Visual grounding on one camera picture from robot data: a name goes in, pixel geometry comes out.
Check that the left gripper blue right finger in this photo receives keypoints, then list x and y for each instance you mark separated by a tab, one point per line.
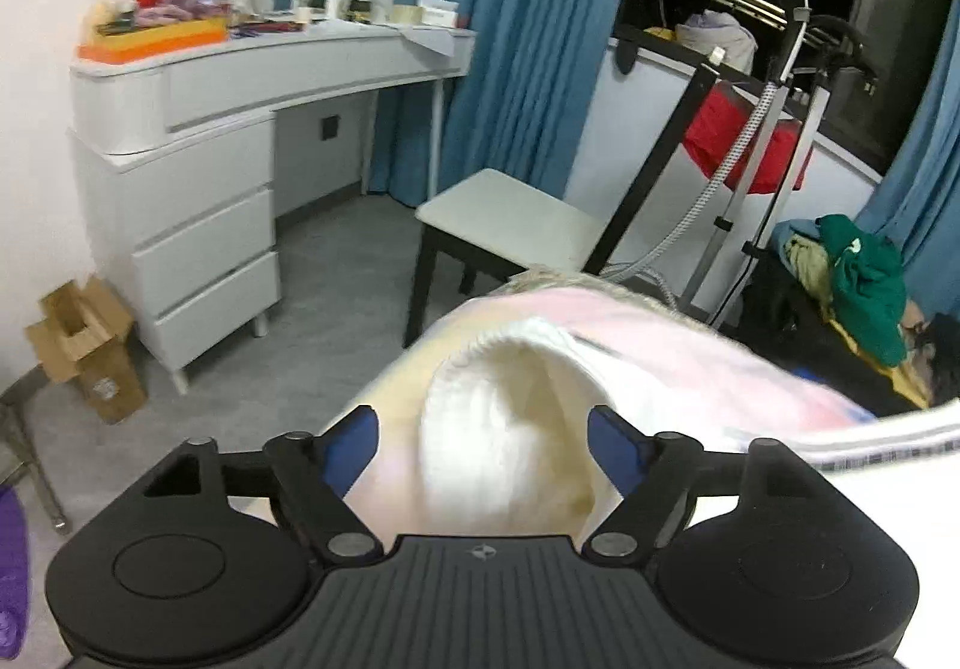
653	475

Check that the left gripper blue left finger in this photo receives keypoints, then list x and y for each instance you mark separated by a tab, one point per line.
314	473

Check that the white knit garment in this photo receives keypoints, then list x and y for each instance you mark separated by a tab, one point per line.
502	445

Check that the pastel multicolour bed sheet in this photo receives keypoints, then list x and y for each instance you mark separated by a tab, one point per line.
387	495

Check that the cardboard box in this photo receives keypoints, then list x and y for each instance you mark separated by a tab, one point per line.
82	339

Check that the green garment pile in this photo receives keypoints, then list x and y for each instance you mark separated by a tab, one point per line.
869	295

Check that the black chair white seat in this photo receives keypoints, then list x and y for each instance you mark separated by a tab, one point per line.
496	224

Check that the white dressing table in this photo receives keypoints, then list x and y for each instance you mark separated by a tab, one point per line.
175	164

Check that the right blue curtain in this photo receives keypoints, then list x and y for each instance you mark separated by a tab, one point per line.
916	205

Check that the blue curtain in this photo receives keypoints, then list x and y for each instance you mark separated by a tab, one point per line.
916	205
520	110

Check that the orange box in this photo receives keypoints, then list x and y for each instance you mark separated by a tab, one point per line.
153	41

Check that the left blue curtain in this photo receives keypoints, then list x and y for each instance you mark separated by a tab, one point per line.
520	110

